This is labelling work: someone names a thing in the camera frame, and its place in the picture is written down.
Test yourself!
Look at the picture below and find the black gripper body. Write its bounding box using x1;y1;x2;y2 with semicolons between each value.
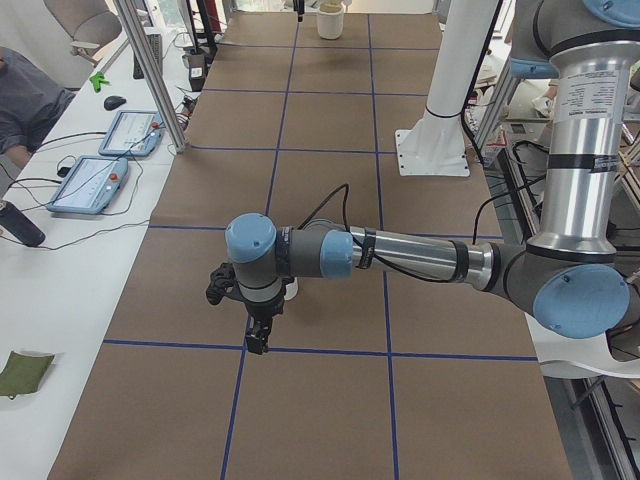
244;289;286;324

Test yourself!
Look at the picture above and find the green cloth pouch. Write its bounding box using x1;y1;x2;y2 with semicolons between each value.
1;351;55;399

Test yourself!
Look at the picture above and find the seated person grey shirt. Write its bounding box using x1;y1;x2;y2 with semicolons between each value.
1;47;75;169

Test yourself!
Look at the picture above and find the white chair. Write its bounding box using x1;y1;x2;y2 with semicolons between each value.
44;0;122;67

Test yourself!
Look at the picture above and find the white camera mast pedestal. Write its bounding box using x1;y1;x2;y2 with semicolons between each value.
395;0;501;177

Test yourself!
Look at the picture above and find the aluminium frame post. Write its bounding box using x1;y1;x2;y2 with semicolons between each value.
114;0;187;153

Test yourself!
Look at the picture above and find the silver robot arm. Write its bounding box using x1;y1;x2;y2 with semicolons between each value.
206;1;639;354

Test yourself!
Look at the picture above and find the black water bottle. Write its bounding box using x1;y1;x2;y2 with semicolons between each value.
0;200;46;247

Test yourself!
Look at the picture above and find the far blue teach pendant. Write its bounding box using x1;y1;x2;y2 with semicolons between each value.
98;110;163;157

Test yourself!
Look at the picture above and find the blue teach pendant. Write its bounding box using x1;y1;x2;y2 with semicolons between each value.
46;156;128;215
98;110;163;157

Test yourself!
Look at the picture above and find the black computer mouse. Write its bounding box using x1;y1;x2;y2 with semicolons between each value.
103;95;127;111

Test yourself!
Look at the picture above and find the black keyboard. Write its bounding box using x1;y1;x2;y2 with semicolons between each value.
132;32;164;80

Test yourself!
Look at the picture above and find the white plastic mug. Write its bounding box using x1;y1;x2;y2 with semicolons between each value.
283;277;299;301

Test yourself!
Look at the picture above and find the green plastic clip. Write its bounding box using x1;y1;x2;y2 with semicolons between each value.
89;71;110;93

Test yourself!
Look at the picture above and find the near blue teach pendant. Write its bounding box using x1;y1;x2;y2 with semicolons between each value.
46;156;128;215

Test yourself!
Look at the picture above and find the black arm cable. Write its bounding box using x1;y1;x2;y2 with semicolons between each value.
299;183;546;284

